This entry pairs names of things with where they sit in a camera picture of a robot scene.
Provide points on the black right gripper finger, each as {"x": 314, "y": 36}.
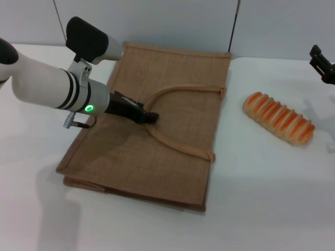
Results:
{"x": 323, "y": 64}

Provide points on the orange striped bread loaf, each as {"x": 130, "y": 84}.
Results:
{"x": 280, "y": 121}

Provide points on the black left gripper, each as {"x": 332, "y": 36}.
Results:
{"x": 124, "y": 108}

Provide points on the brown jute handbag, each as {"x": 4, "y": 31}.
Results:
{"x": 146, "y": 157}

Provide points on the left wrist camera housing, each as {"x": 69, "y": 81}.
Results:
{"x": 86, "y": 39}

